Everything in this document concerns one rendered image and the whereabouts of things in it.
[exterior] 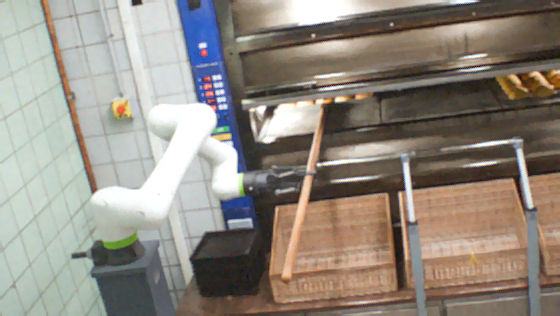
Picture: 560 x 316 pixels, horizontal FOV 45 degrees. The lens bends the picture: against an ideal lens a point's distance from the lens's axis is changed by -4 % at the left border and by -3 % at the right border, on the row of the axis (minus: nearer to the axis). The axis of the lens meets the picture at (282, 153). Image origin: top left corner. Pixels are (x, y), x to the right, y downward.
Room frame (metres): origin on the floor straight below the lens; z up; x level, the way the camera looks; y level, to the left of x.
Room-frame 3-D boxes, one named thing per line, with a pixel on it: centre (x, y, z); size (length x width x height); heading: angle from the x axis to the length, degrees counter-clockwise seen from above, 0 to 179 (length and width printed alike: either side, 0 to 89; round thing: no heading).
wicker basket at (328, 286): (2.94, -0.15, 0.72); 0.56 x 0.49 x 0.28; 81
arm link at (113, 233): (2.20, 0.59, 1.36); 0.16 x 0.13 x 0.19; 59
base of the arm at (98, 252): (2.21, 0.66, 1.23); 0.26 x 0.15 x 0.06; 84
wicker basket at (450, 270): (2.83, -0.75, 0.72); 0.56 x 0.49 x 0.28; 80
